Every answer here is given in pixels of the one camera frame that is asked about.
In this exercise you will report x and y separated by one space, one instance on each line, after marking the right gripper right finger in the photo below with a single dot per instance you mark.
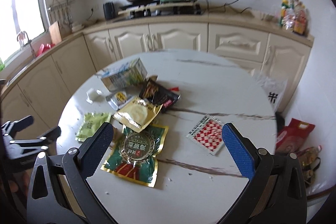
275 192

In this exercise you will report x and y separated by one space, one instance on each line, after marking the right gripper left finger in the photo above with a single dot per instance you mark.
47 201

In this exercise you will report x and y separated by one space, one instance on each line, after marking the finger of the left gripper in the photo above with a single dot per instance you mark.
43 140
12 127

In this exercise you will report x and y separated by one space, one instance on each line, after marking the light green snack bag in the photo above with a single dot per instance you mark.
91 123

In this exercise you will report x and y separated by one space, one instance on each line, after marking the milk carton box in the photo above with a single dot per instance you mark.
131 73

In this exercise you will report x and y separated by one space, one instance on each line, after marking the cream lower kitchen cabinets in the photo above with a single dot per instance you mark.
43 88

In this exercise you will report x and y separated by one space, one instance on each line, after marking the red rice bag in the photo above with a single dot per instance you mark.
292 136

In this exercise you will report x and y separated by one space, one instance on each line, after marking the white tissue piece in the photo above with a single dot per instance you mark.
93 95

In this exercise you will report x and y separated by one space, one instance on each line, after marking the green gold snack bag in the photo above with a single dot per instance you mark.
134 155

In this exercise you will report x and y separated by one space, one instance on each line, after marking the small yellow white packet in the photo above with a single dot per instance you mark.
118 99

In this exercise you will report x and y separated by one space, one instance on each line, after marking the red basin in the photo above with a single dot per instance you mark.
43 48

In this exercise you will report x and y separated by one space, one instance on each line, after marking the sink faucet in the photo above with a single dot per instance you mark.
24 41

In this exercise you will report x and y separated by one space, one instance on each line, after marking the gold snack packet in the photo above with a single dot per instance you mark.
137 113

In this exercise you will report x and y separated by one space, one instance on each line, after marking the red white checkered packet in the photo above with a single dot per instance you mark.
207 133

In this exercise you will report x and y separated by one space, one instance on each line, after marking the wooden cutting board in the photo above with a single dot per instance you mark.
55 33

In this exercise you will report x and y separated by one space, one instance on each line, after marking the white plastic bag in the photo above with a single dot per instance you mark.
274 88

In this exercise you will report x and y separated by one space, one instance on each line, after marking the round marble table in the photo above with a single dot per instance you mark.
192 185

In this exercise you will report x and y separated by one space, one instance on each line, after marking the dark brown snack packet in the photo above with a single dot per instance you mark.
158 95

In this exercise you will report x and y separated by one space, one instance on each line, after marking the hanging utensil rack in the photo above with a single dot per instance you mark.
61 12

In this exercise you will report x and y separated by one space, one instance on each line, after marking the black kettle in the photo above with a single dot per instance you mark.
109 11

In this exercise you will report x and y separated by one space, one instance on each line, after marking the black gas stove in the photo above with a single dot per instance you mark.
161 9

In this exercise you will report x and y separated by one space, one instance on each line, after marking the condiment bottles group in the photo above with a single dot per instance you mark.
294 17

